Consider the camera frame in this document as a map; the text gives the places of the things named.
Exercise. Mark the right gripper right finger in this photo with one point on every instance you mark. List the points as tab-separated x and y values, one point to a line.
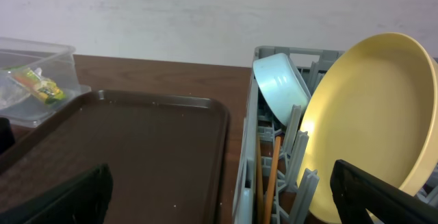
358	194

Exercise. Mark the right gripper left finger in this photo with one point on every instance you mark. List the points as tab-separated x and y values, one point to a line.
82	199

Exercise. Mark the yellow plate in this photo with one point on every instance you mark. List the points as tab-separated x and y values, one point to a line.
376	108

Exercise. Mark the wooden chopstick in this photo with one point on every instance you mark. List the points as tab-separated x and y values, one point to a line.
272	181

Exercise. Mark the green orange snack wrapper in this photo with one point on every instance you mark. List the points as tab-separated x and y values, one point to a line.
43	88

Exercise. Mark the light blue bowl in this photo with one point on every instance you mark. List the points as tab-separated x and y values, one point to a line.
281	85

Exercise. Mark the grey dishwasher rack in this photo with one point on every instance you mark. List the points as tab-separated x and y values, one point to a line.
294	187

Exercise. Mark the clear plastic waste bin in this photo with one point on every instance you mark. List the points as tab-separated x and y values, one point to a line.
57	63

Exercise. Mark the brown serving tray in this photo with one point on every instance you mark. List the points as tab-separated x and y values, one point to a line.
164	153

